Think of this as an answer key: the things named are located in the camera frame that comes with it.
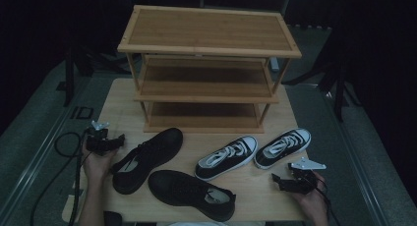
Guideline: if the thick black gripper cable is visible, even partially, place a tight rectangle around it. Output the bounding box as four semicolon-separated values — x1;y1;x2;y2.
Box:
67;129;89;226

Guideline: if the dark rounded object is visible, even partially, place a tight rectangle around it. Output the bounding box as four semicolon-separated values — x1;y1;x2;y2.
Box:
102;210;123;226

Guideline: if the person's left hand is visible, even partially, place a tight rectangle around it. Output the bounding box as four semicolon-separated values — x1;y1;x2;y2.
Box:
81;142;118;188

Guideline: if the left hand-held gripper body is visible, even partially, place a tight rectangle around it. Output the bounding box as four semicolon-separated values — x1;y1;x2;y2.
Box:
86;120;111;155

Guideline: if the wooden three-tier shoe rack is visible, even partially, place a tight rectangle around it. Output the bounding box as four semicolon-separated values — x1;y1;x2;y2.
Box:
116;4;303;135

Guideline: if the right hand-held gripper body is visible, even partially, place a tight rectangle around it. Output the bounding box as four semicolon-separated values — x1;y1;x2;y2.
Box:
287;156;328;195

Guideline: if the black metal stand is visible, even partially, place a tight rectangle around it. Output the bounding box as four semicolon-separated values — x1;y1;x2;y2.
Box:
63;45;96;107
281;28;362;122

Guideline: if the black lace-up shoe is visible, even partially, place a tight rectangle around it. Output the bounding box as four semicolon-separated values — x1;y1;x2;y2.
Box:
109;127;184;196
147;169;237;223

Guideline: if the thin black looped floor cable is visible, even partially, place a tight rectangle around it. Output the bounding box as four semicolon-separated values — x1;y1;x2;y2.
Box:
30;131;87;226

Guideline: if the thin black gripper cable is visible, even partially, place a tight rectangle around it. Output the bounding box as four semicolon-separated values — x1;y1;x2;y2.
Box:
308;173;342;226

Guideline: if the person's right hand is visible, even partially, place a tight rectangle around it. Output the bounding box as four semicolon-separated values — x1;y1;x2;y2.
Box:
293;171;329;218

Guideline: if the metal floor rail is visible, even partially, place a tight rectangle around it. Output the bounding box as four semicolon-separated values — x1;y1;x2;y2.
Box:
0;77;91;220
323;89;389;226

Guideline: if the black white canvas sneaker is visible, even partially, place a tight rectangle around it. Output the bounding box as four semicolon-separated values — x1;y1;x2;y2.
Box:
253;127;313;170
194;135;259;182

